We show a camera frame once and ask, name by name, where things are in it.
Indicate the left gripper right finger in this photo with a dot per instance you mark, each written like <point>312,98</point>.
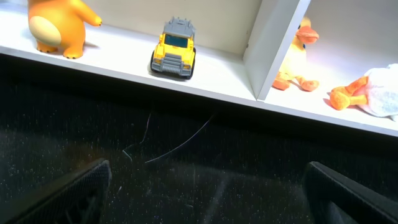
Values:
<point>351,199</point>

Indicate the yellow plush duck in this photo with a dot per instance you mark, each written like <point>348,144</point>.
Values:
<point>294,59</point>

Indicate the white plush duck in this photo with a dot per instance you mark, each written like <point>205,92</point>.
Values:
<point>379,93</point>

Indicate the yellow rubber duck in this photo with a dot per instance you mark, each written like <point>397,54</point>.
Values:
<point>60,25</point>

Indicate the white shelf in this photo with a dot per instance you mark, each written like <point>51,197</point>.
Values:
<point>118,53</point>

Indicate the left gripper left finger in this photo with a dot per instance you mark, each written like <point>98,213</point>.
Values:
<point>62,196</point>

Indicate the grey and yellow toy truck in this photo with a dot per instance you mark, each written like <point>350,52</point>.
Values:
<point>174,52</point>

